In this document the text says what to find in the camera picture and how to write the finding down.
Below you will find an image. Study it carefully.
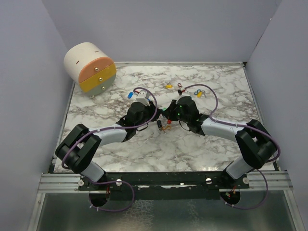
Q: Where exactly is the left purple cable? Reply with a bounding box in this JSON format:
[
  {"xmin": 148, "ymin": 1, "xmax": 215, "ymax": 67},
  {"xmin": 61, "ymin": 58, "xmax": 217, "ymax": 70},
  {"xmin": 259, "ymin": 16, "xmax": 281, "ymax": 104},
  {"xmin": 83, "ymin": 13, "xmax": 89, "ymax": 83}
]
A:
[{"xmin": 61, "ymin": 87, "xmax": 159, "ymax": 213}]

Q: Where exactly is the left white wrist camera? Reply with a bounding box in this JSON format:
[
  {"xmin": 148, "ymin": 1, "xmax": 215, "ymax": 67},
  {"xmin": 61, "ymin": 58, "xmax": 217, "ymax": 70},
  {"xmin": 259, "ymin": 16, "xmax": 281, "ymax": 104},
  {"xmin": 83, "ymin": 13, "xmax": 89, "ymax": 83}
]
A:
[{"xmin": 136, "ymin": 91, "xmax": 149, "ymax": 105}]

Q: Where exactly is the black tag key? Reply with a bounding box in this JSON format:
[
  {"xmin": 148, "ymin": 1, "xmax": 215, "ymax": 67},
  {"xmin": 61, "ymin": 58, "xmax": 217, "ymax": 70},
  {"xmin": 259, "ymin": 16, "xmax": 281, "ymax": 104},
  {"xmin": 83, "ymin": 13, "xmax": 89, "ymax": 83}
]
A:
[{"xmin": 157, "ymin": 120, "xmax": 162, "ymax": 130}]

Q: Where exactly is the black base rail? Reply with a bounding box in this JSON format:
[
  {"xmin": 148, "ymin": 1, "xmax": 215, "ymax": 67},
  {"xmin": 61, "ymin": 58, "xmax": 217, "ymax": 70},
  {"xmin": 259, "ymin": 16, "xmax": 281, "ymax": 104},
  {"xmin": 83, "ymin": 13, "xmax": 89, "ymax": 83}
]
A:
[{"xmin": 78, "ymin": 171, "xmax": 249, "ymax": 201}]

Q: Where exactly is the purple cable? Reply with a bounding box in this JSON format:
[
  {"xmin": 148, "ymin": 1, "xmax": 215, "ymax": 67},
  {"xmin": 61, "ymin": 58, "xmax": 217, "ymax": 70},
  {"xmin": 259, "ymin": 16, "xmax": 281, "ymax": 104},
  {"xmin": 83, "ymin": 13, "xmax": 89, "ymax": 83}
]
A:
[
  {"xmin": 61, "ymin": 87, "xmax": 159, "ymax": 213},
  {"xmin": 179, "ymin": 84, "xmax": 282, "ymax": 210}
]

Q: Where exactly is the round pastel drawer cabinet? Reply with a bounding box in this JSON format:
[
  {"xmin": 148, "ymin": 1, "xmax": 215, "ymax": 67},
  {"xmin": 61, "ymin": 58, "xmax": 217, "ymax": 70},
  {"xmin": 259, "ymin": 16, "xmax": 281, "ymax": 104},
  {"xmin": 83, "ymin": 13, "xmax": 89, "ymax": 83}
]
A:
[{"xmin": 64, "ymin": 42, "xmax": 116, "ymax": 98}]

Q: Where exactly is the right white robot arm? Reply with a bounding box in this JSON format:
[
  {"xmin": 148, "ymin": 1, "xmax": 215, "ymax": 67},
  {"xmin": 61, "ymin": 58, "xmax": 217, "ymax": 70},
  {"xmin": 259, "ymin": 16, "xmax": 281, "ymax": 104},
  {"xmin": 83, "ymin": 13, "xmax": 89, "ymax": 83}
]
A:
[{"xmin": 162, "ymin": 96, "xmax": 277, "ymax": 188}]

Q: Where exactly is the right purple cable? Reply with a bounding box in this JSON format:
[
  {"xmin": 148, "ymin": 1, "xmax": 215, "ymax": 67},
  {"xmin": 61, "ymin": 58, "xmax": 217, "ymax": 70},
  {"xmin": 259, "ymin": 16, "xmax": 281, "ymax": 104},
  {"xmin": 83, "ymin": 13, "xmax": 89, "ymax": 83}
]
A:
[{"xmin": 179, "ymin": 84, "xmax": 282, "ymax": 210}]

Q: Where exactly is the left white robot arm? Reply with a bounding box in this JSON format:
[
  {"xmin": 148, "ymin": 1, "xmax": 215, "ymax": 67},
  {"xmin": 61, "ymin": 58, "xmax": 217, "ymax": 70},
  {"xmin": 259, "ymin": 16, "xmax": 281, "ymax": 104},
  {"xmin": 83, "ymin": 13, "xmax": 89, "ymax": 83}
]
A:
[{"xmin": 55, "ymin": 99, "xmax": 160, "ymax": 190}]

